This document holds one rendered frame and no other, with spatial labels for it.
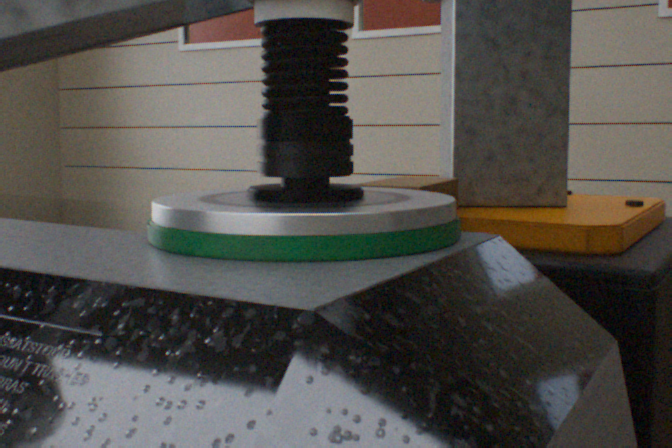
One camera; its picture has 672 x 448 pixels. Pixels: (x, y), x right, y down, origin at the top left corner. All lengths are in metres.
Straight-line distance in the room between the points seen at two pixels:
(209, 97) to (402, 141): 2.44
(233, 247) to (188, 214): 0.04
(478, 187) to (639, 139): 5.37
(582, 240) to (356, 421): 0.71
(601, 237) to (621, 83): 5.56
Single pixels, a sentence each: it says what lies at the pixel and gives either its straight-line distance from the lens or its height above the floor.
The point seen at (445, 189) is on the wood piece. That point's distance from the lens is 1.04.
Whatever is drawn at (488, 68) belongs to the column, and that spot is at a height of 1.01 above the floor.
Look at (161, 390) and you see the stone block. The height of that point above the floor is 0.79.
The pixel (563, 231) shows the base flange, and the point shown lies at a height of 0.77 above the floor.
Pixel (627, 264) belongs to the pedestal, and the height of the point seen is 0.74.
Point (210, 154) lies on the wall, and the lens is 8.13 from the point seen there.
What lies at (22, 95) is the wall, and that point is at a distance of 9.46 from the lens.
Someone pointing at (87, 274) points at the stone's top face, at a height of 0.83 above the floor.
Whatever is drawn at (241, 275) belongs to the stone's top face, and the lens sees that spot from 0.36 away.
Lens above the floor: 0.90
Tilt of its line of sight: 5 degrees down
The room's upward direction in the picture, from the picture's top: straight up
